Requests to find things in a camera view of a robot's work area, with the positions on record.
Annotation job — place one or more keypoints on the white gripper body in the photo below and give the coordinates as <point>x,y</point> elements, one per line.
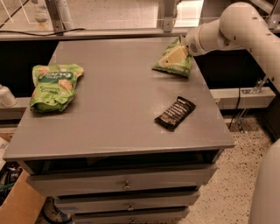
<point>192,42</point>

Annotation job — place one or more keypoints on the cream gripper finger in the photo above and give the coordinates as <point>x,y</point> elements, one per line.
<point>176,55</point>

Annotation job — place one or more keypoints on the green jalapeno chip bag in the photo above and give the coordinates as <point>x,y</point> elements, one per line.
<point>182,68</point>

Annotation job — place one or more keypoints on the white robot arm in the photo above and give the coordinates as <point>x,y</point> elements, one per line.
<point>240,26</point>

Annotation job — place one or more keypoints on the green rice chip bag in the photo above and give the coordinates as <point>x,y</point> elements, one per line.
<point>54,86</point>

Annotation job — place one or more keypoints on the metal railing bar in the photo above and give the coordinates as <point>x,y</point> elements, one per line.
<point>81,34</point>

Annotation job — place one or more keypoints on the black snack bar wrapper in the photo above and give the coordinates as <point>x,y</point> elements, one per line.
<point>172,117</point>

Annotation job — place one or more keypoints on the grey drawer cabinet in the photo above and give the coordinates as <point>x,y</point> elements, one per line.
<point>104,159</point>

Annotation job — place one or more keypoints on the white bottle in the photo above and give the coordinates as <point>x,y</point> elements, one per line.
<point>6,97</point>

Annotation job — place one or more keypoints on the cardboard box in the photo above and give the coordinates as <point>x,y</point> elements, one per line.
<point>23,204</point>

